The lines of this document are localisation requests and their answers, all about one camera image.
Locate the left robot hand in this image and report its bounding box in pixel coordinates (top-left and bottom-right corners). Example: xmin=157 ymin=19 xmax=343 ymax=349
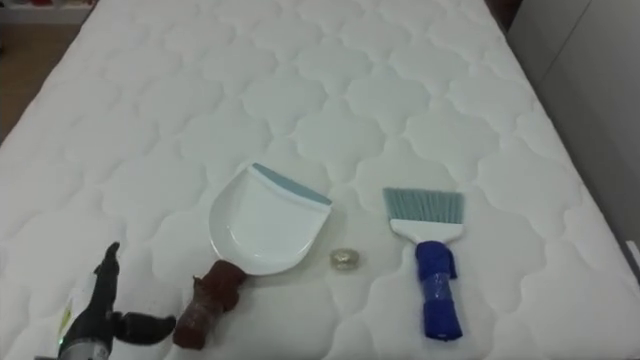
xmin=56 ymin=241 xmax=178 ymax=347

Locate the white dustpan with brown handle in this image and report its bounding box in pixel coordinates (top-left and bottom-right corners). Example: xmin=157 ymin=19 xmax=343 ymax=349
xmin=172 ymin=162 xmax=334 ymax=351

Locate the hand brush with blue handle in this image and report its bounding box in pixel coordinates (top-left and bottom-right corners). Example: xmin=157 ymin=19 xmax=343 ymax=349
xmin=382 ymin=187 xmax=466 ymax=342

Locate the white quilted mattress bed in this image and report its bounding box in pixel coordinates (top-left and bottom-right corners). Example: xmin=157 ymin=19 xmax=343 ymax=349
xmin=0 ymin=0 xmax=640 ymax=360

